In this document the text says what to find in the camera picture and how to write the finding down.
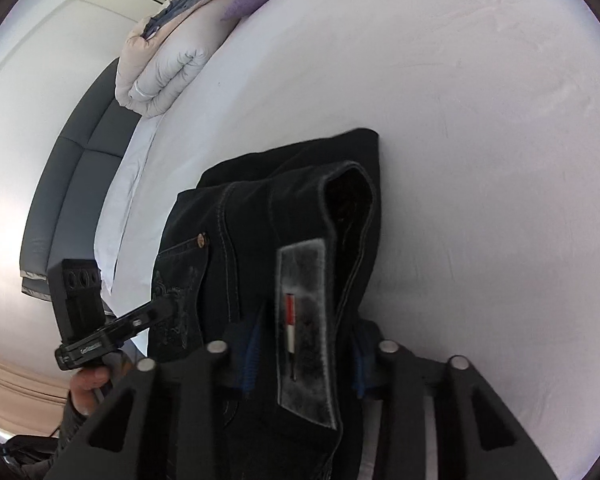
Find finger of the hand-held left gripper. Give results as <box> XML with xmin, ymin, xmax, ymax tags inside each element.
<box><xmin>132</xmin><ymin>296</ymin><xmax>181</xmax><ymax>333</ymax></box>

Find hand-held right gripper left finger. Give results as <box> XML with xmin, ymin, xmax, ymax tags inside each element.
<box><xmin>45</xmin><ymin>316</ymin><xmax>262</xmax><ymax>480</ymax></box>

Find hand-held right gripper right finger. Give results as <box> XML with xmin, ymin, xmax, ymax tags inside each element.
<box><xmin>351</xmin><ymin>324</ymin><xmax>556</xmax><ymax>480</ymax></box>

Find black pants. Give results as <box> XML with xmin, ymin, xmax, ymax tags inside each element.
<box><xmin>147</xmin><ymin>127</ymin><xmax>381</xmax><ymax>480</ymax></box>

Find person's left forearm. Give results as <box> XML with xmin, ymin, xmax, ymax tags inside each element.
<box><xmin>54</xmin><ymin>389</ymin><xmax>100</xmax><ymax>463</ymax></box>

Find person's left hand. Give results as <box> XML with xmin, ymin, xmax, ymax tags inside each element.
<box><xmin>69</xmin><ymin>365</ymin><xmax>115</xmax><ymax>418</ymax></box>

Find bed with white sheet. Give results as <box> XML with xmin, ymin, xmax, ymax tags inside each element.
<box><xmin>92</xmin><ymin>0</ymin><xmax>600</xmax><ymax>480</ymax></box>

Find folded beige white duvet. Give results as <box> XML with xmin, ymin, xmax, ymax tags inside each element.
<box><xmin>114</xmin><ymin>0</ymin><xmax>231</xmax><ymax>120</ymax></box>

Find folded blue garment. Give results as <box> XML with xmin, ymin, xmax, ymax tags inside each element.
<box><xmin>141</xmin><ymin>0</ymin><xmax>228</xmax><ymax>41</ymax></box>

